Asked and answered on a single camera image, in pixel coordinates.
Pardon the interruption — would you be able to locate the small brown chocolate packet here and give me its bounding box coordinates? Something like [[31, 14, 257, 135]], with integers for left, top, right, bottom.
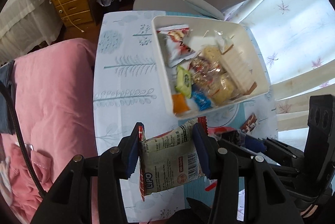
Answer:
[[240, 113, 258, 133]]

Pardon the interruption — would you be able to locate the blue foil snack packet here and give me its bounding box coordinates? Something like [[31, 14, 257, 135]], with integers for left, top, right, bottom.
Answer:
[[191, 90, 212, 111]]

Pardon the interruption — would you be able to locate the clear bag pale cake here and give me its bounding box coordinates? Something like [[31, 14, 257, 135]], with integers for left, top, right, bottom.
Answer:
[[202, 45, 241, 106]]

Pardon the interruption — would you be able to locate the wafer biscuit pack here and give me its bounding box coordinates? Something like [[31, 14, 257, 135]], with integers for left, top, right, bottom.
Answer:
[[214, 30, 257, 95]]

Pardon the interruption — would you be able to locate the Lipo red white snack packet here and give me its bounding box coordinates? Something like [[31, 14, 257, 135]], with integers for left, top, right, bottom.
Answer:
[[139, 116, 208, 197]]

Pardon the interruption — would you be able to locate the nut brittle clear packet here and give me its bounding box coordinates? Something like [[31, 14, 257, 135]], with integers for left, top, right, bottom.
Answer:
[[188, 56, 223, 89]]

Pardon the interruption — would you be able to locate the green snack packet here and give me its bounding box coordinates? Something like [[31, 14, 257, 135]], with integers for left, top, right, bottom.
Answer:
[[175, 65, 192, 99]]

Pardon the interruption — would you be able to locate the dark date cake red-strip packet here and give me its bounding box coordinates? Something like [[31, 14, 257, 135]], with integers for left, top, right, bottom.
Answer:
[[207, 126, 236, 141]]

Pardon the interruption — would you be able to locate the orange snack packet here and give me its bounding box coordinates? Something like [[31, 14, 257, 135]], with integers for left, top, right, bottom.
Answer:
[[172, 94, 190, 114]]

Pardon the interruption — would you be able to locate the white plastic storage bin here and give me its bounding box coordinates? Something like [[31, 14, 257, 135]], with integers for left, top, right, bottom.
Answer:
[[152, 16, 270, 119]]

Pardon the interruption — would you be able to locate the dark blue clothing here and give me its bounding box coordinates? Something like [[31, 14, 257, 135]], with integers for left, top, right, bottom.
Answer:
[[0, 60, 15, 135]]

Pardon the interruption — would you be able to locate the white leaf-print bedsheet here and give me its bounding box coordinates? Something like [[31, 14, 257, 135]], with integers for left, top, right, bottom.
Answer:
[[93, 11, 278, 154]]

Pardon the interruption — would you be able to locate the red white jujube snack bag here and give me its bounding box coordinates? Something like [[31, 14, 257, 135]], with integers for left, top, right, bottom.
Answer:
[[157, 24, 196, 68]]

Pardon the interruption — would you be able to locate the pink quilted blanket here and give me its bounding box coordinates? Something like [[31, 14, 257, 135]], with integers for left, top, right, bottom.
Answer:
[[0, 37, 100, 224]]

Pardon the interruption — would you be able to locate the white floral curtain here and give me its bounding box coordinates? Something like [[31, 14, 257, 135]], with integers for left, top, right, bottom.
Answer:
[[224, 0, 334, 149]]

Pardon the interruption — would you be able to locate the white lace-covered furniture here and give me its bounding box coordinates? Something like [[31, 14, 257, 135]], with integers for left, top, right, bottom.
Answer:
[[0, 0, 63, 64]]

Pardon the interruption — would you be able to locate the black cable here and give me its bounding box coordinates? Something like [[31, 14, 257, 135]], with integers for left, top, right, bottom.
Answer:
[[0, 80, 48, 200]]

